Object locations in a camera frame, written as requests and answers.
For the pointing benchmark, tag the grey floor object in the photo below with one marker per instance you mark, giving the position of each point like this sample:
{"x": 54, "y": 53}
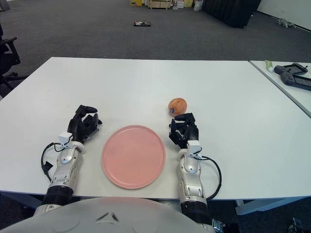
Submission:
{"x": 284, "y": 23}

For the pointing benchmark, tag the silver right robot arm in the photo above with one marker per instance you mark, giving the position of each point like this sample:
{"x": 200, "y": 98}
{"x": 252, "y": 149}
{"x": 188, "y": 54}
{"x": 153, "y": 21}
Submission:
{"x": 190, "y": 174}

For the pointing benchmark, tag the orange-red apple with sticker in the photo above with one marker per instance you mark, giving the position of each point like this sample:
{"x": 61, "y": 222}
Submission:
{"x": 179, "y": 104}

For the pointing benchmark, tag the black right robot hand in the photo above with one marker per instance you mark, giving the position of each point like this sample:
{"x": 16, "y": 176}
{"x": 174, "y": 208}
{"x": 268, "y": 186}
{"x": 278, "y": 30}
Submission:
{"x": 192, "y": 132}

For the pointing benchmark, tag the black office chair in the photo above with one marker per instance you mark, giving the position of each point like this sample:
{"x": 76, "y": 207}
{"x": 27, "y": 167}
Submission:
{"x": 7, "y": 60}

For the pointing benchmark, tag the green and white tube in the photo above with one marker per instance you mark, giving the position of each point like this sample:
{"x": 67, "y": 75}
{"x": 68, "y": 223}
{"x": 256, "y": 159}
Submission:
{"x": 269, "y": 65}

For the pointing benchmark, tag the black fabric partition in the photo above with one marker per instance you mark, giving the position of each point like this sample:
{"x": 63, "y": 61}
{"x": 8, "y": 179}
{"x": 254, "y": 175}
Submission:
{"x": 230, "y": 12}

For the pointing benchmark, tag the dark table crossbeam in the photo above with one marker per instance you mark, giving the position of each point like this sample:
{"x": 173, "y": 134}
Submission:
{"x": 22, "y": 198}

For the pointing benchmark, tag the yellow box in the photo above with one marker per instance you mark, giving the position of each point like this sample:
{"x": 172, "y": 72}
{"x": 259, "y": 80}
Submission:
{"x": 135, "y": 2}

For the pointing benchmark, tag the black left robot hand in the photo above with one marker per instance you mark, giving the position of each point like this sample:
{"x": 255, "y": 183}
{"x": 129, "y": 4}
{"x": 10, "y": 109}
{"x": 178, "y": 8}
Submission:
{"x": 77, "y": 126}

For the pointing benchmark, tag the black handheld controller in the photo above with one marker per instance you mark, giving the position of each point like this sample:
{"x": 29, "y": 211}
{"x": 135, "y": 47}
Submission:
{"x": 288, "y": 78}
{"x": 291, "y": 68}

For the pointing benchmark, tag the white table leg frame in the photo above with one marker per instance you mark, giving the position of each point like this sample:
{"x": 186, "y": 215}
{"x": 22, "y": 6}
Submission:
{"x": 257, "y": 205}

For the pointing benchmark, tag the stacked cardboard boxes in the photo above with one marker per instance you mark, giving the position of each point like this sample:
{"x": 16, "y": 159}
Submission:
{"x": 182, "y": 3}

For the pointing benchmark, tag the grey robot torso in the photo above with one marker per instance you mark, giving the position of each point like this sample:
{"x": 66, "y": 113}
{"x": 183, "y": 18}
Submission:
{"x": 85, "y": 216}

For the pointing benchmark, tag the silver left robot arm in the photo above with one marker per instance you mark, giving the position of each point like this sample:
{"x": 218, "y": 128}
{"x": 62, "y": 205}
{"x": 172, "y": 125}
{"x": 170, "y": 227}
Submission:
{"x": 64, "y": 167}

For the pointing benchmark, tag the white bag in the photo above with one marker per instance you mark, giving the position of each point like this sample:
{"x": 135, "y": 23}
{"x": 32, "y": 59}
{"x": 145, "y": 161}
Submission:
{"x": 197, "y": 5}

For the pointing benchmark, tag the wooden crate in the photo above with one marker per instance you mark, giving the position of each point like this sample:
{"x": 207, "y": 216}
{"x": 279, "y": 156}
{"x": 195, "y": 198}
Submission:
{"x": 160, "y": 3}

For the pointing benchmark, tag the pink round plate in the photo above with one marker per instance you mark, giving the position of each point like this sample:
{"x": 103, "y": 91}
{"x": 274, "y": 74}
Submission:
{"x": 133, "y": 156}

